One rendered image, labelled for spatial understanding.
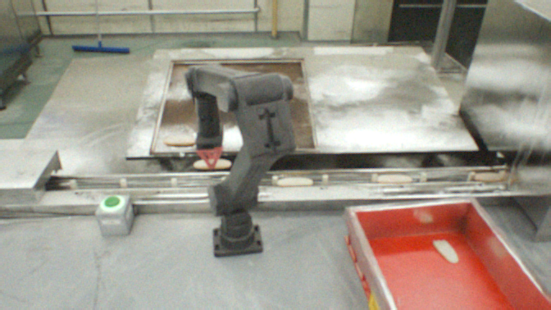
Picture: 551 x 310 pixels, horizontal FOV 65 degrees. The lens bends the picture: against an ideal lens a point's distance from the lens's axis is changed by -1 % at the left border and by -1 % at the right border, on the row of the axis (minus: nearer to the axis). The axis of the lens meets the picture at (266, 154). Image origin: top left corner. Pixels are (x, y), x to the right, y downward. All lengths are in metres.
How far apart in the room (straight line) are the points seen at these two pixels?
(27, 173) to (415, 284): 1.01
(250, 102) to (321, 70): 0.99
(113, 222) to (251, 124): 0.58
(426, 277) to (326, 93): 0.73
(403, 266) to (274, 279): 0.30
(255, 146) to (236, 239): 0.42
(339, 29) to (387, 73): 3.04
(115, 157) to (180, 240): 0.45
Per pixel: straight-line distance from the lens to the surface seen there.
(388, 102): 1.53
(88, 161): 1.47
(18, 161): 1.37
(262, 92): 0.67
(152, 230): 1.16
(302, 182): 1.21
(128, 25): 5.07
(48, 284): 1.12
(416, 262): 1.10
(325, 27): 4.65
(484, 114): 1.45
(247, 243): 1.05
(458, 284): 1.09
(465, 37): 3.07
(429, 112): 1.53
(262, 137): 0.66
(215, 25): 4.91
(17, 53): 4.14
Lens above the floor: 1.60
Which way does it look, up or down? 34 degrees down
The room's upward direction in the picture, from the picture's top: straight up
